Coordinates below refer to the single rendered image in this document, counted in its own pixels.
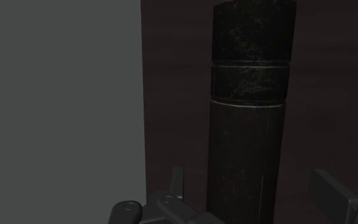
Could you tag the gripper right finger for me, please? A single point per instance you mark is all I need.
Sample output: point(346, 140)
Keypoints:
point(340, 195)

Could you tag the black cylindrical bottle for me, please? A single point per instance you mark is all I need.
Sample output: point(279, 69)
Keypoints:
point(248, 114)

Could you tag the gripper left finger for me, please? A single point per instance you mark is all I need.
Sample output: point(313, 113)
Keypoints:
point(170, 207)

